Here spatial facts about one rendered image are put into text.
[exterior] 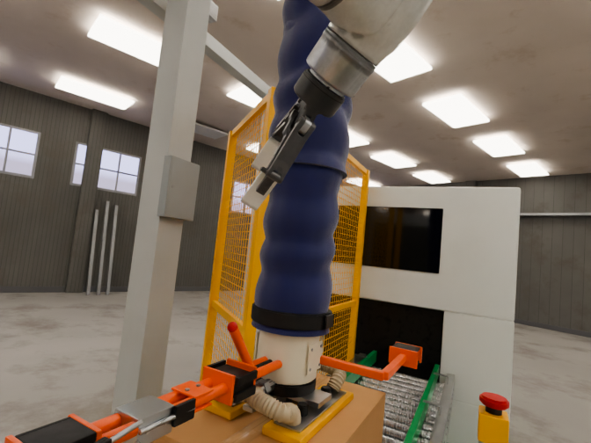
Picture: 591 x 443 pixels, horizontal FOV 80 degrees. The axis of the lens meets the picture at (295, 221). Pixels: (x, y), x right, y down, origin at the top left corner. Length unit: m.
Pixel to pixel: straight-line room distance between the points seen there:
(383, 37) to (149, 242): 1.55
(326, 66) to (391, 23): 0.09
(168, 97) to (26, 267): 7.10
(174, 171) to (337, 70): 1.39
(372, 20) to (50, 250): 8.50
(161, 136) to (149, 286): 0.75
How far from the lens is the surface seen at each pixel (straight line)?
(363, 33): 0.51
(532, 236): 11.30
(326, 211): 0.93
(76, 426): 0.63
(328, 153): 0.95
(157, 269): 1.86
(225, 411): 0.98
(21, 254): 8.72
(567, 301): 11.12
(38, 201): 8.72
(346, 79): 0.52
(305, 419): 0.96
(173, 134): 1.91
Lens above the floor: 1.38
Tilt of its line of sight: 5 degrees up
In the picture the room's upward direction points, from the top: 6 degrees clockwise
